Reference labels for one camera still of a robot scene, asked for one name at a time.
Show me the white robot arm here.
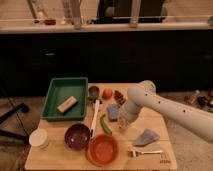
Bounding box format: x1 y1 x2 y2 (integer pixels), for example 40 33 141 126
118 80 213 143

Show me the green plastic tray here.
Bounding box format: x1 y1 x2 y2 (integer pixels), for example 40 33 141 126
41 77 88 121

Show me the blue sponge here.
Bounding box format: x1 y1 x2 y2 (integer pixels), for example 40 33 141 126
107 104 119 121

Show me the blue grey cloth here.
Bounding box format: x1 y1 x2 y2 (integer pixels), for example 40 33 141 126
132 129 160 146

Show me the silver fork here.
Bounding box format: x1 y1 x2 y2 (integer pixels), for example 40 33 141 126
127 150 163 157

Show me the orange tomato fruit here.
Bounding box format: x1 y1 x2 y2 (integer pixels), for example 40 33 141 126
102 88 113 99

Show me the orange bowl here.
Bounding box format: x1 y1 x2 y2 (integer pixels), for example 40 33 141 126
86 134 119 167

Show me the small green cup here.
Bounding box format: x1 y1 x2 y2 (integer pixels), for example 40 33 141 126
88 86 100 101

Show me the purple bowl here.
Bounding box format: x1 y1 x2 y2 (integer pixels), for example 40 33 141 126
64 123 90 150

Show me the wooden block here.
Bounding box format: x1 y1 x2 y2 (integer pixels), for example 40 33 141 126
57 96 77 113

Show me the white paper cup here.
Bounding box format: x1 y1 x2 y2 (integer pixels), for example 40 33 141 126
29 129 49 149

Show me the black cabinet counter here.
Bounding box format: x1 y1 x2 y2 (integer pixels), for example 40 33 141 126
0 26 213 96

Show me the office chair base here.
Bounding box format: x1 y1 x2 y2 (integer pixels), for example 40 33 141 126
0 78 30 145

